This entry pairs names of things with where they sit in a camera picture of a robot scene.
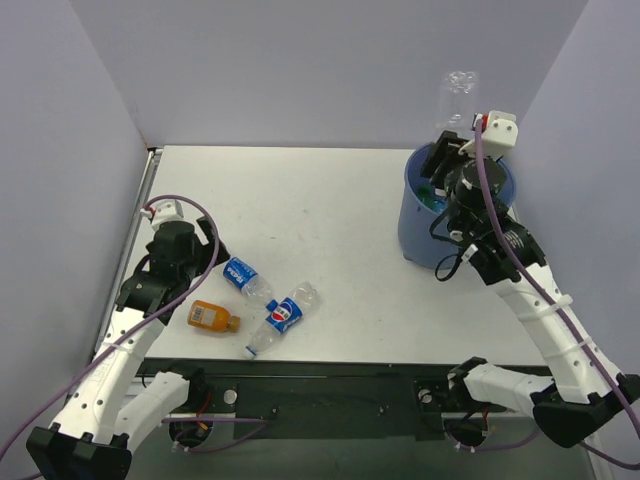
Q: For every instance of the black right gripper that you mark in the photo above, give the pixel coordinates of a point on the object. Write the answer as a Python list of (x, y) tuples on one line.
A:
[(442, 156)]

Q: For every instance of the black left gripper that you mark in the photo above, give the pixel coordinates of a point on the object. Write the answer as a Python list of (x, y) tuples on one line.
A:
[(203, 240)]

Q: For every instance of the green plastic bottle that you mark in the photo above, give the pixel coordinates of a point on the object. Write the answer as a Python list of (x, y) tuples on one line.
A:
[(426, 196)]

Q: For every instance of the small Pepsi bottle blue cap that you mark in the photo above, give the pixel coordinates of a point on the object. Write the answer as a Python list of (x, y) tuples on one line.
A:
[(254, 287)]

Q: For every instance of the large Pepsi bottle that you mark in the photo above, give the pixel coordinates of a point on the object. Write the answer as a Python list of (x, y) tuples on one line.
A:
[(301, 302)]

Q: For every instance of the small blue label water bottle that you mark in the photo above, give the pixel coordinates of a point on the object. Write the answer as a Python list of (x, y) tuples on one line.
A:
[(438, 205)]

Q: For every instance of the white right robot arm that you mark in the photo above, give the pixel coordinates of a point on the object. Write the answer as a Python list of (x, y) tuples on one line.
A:
[(584, 389)]

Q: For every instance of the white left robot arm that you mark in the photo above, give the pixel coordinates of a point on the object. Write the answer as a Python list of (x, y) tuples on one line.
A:
[(94, 436)]

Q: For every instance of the blue plastic bin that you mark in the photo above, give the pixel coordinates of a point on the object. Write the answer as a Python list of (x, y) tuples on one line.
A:
[(415, 219)]

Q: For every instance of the orange juice bottle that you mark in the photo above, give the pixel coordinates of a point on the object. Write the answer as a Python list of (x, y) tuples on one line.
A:
[(212, 317)]

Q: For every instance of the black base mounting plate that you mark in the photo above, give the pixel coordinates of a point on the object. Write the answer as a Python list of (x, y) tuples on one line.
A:
[(329, 401)]

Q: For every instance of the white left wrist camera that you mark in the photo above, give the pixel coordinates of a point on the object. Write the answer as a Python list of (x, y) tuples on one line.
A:
[(165, 211)]

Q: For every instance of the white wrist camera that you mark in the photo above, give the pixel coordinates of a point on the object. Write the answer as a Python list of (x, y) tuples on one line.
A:
[(165, 211), (498, 135)]

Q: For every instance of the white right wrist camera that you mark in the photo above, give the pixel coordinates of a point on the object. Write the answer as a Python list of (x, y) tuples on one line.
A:
[(498, 135)]

